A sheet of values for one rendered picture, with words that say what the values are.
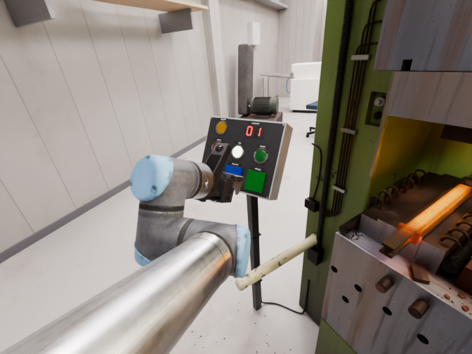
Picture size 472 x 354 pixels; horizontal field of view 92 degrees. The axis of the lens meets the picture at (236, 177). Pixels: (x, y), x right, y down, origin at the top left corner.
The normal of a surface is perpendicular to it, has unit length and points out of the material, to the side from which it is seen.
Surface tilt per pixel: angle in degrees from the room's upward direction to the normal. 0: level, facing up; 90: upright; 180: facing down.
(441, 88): 90
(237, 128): 60
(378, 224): 90
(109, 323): 34
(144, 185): 55
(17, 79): 90
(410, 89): 90
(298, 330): 0
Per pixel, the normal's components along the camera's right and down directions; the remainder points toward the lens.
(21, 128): 0.89, 0.15
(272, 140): -0.51, -0.07
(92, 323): 0.34, -0.93
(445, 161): -0.85, 0.30
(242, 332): -0.07, -0.88
